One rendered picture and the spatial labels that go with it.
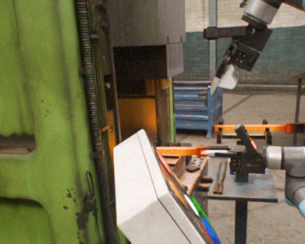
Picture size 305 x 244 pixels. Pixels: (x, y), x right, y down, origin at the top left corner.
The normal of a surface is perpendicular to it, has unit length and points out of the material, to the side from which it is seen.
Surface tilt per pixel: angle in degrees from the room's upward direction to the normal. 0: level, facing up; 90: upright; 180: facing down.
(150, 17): 90
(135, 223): 90
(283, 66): 90
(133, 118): 90
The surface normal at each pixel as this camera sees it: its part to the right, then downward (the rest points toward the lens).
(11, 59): -0.27, 0.30
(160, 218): 0.16, 0.31
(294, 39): -0.45, 0.37
